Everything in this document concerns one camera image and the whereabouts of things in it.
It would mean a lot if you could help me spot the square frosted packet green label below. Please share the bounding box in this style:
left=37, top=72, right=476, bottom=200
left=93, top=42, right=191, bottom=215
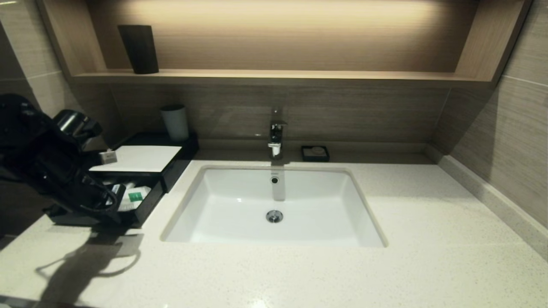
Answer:
left=116, top=185, right=152, bottom=212

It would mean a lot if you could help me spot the black box white ribbed top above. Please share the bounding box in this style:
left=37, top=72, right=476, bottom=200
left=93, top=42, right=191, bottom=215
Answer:
left=88, top=132, right=200, bottom=194

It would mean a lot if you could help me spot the pale grey cup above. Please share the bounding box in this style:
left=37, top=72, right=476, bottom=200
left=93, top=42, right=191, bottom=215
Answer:
left=161, top=104, right=190, bottom=142

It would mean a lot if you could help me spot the dark tapered cup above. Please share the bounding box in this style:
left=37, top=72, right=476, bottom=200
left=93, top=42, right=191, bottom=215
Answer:
left=118, top=25, right=160, bottom=75

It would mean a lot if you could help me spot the chrome faucet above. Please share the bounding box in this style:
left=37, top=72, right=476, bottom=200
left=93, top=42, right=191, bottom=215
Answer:
left=268, top=108, right=288, bottom=160

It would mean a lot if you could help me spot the black soap dish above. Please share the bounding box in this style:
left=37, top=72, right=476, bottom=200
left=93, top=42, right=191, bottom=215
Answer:
left=301, top=145, right=330, bottom=163

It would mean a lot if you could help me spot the white ceramic sink basin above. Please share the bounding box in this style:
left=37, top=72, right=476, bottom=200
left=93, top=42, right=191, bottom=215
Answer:
left=161, top=165, right=388, bottom=249

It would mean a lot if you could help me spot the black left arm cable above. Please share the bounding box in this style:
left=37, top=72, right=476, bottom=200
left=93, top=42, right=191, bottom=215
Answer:
left=81, top=173, right=121, bottom=214

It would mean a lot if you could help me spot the wooden wall shelf niche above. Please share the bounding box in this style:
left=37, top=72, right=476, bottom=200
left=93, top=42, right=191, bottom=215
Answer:
left=36, top=0, right=533, bottom=89

